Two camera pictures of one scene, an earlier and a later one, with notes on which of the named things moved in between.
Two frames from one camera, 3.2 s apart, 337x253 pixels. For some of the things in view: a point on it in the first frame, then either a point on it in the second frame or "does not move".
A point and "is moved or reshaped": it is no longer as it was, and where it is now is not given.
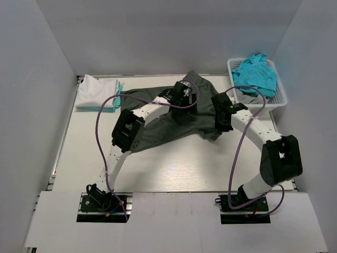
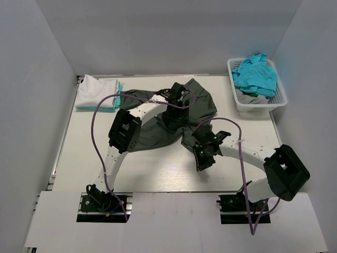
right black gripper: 220,128 to 202,164
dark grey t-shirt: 179,127 is moved or reshaped
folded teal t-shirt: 109,109 does not move
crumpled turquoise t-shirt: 255,71 does not move
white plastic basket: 278,100 does not move
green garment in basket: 251,94 does not move
